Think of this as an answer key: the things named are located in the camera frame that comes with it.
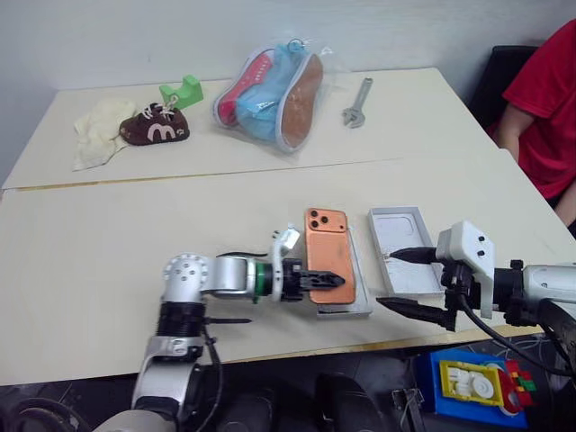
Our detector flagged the red toy brick pieces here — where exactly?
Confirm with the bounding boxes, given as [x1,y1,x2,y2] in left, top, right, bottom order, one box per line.
[493,358,537,414]

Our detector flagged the shoes in plastic bag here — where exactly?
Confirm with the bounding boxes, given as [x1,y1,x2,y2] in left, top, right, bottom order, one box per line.
[210,39,341,158]

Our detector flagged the yellow tray with white gears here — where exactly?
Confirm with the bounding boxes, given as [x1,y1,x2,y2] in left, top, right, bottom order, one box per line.
[438,359,506,409]

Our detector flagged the black ring shape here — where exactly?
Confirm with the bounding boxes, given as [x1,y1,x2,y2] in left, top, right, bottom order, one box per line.
[0,397,89,432]

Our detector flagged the red canvas sneaker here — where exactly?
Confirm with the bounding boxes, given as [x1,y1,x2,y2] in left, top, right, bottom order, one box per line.
[216,49,275,126]

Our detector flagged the cream cloth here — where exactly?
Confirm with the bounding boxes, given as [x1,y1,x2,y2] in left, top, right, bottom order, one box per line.
[72,97,138,173]

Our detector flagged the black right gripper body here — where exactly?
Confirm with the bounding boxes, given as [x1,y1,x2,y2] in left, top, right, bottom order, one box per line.
[439,261,475,319]

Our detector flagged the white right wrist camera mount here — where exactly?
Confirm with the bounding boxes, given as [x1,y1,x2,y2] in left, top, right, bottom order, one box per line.
[435,220,497,320]

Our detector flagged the silver adjustable wrench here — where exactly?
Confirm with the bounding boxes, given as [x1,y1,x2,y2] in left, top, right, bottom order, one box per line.
[341,76,374,131]

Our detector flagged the black metal bracket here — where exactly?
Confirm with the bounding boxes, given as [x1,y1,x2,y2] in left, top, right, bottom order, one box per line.
[390,387,428,432]

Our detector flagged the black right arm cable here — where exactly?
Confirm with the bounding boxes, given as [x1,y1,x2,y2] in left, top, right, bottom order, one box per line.
[457,294,576,377]

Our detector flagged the brown plush shoe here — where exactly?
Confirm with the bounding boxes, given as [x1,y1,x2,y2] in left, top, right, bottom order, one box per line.
[118,102,192,147]

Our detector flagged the person in red shirt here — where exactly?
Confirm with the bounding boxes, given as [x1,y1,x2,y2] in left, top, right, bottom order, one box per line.
[487,19,576,240]

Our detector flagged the black chair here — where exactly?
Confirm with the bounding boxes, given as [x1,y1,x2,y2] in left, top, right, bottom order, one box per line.
[466,44,540,132]

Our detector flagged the green plastic block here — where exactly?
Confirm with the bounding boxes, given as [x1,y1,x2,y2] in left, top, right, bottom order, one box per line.
[158,75,204,110]

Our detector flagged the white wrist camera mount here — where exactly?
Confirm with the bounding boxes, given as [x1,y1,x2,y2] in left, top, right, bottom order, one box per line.
[435,220,497,320]
[268,228,302,302]

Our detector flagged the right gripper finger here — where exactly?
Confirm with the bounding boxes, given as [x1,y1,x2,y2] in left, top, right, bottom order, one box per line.
[389,246,438,266]
[374,296,457,333]

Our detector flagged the thin white wires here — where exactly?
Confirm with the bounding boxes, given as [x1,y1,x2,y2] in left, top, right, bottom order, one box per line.
[488,335,557,364]

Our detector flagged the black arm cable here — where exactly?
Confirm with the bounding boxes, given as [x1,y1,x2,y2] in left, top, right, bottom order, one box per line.
[200,314,225,432]
[457,294,576,377]

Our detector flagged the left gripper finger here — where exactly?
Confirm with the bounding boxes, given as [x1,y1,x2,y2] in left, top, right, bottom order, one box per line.
[301,268,347,294]

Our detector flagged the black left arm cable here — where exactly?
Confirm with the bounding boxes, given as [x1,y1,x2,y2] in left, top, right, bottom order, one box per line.
[200,314,225,432]

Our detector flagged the orange smartphone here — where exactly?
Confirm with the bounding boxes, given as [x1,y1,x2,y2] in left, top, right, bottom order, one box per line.
[303,207,357,307]

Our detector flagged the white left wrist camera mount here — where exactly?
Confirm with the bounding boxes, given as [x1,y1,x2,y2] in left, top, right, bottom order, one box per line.
[268,228,302,302]

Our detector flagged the blue plastic box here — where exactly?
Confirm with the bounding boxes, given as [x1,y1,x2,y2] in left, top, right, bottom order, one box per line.
[412,348,530,429]

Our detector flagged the white phone box base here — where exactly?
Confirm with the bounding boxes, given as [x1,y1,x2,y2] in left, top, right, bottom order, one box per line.
[314,227,373,320]

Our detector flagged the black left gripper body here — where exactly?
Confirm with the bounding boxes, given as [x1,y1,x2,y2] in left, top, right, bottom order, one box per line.
[282,259,312,303]

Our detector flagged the white phone box lid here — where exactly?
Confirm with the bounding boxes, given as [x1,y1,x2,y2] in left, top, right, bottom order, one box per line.
[367,205,447,299]

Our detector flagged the sneaker with brown sole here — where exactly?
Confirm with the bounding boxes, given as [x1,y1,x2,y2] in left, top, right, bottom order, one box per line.
[274,52,326,149]

